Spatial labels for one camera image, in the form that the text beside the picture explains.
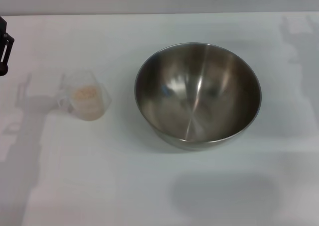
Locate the white rice grains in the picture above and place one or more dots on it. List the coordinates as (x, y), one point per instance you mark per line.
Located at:
(86, 94)

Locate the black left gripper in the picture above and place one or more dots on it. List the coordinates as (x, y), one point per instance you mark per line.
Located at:
(3, 70)

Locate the clear plastic measuring cup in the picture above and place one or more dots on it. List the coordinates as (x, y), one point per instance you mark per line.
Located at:
(99, 104)

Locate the stainless steel mixing bowl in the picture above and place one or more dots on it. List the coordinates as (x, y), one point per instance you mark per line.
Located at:
(199, 94)

